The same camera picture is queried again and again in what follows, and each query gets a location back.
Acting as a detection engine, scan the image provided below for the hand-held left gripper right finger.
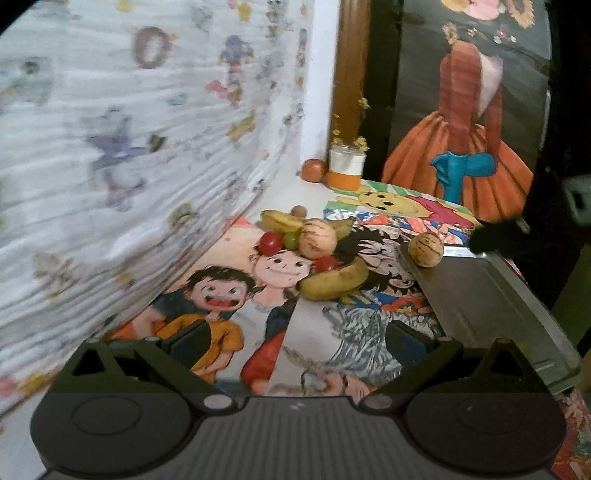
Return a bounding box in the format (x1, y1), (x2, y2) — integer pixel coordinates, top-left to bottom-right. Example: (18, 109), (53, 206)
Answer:
(360, 318), (552, 411)

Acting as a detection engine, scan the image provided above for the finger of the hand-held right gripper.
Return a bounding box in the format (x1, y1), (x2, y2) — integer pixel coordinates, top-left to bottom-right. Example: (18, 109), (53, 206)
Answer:
(468, 220), (532, 254)

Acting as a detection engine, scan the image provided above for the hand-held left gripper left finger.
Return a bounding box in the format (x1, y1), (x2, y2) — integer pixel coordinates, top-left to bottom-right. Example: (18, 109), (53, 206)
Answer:
(55, 318), (238, 412)

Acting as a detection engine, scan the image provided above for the striped pepino melon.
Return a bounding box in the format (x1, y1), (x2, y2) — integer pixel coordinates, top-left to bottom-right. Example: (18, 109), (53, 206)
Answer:
(409, 232), (445, 267)
(298, 219), (338, 260)

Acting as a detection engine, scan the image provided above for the metal baking tray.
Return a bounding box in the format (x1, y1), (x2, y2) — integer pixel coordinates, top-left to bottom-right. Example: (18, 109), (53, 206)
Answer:
(409, 244), (583, 398)

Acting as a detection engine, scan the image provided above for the yellow banana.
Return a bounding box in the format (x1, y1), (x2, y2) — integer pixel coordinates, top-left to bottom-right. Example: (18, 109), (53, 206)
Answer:
(295, 255), (370, 302)
(261, 209), (356, 241)

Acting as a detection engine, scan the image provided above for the colourful manga drawing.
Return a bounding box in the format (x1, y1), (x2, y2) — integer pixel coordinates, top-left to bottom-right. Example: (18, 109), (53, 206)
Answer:
(270, 210), (481, 398)

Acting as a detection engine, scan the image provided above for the yellow flower branch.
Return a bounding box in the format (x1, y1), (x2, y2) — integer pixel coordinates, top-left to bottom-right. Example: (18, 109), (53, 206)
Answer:
(331, 95), (370, 153)

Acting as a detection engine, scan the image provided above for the white and orange jar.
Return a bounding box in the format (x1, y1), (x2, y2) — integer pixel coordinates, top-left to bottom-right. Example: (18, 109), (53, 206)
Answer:
(327, 143), (368, 191)

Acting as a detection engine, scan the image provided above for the red apple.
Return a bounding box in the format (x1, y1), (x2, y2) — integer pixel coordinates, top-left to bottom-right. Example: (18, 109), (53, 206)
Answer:
(301, 158), (329, 184)

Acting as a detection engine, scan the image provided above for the red floral cloth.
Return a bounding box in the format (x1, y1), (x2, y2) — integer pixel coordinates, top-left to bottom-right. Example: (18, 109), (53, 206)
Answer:
(551, 383), (591, 480)

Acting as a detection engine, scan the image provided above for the white printed blanket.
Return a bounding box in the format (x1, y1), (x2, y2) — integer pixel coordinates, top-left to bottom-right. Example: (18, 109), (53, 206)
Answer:
(0, 0), (310, 416)

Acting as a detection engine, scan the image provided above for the orange dress wall poster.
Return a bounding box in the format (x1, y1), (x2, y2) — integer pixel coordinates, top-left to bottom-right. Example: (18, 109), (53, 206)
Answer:
(381, 0), (552, 222)

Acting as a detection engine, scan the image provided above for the brown wooden post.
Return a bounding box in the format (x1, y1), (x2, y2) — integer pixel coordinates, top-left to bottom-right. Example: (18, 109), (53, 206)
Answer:
(330, 0), (372, 153)

